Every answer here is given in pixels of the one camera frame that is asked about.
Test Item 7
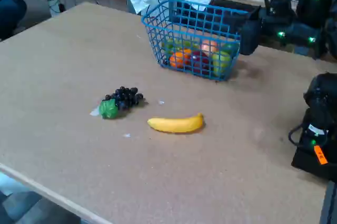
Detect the yellow toy banana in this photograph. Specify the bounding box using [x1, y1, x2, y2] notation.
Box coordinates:
[147, 112, 205, 134]

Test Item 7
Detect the dark green toy fruit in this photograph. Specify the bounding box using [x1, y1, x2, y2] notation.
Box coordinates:
[221, 42, 240, 55]

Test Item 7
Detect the yellow-green toy pear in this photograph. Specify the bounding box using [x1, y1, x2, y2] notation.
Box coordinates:
[212, 51, 232, 77]

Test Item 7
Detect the pink-orange toy peach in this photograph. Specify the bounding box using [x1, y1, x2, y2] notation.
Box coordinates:
[201, 40, 219, 56]

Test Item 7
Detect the red toy pomegranate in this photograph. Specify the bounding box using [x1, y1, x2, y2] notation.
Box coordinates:
[188, 51, 211, 74]

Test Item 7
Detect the light green toy fruit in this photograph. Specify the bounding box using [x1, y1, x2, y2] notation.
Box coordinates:
[181, 40, 201, 50]

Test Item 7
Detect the orange toy fruit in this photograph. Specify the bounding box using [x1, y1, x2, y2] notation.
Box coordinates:
[170, 49, 192, 69]

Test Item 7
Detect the yellow-green toy fruit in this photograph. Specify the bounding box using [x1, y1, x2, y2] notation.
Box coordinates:
[161, 38, 182, 57]

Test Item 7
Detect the black toy grapes, green leaf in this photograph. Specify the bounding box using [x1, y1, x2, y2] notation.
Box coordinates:
[98, 86, 145, 120]

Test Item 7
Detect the person's leg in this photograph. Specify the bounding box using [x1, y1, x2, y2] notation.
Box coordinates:
[0, 0, 27, 41]

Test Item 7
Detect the small black camera box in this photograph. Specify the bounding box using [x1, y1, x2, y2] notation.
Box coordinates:
[262, 0, 292, 17]

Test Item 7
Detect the blue wire basket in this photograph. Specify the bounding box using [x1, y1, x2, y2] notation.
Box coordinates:
[141, 0, 250, 82]

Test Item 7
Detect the black base cable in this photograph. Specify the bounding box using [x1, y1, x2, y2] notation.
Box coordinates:
[288, 122, 308, 147]

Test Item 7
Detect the dark metal frame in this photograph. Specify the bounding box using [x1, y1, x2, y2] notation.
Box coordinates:
[319, 180, 337, 224]

